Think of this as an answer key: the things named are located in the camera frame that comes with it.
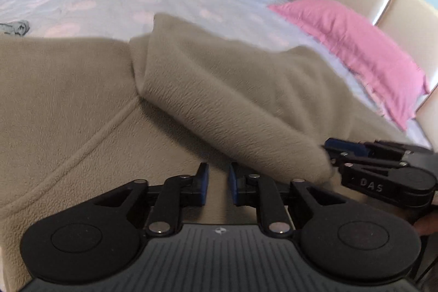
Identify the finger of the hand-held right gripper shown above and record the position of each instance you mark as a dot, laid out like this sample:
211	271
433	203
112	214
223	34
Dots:
345	146
352	165

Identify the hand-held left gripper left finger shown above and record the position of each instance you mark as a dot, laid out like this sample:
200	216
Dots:
204	184

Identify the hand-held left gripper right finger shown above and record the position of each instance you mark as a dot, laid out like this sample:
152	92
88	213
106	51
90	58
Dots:
233	184

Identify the taupe fleece jacket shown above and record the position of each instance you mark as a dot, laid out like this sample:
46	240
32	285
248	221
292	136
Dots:
68	107

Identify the pink pillow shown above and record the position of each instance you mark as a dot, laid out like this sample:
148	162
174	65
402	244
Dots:
359	49

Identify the grey white garment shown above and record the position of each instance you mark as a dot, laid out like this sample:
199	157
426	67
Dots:
15	28

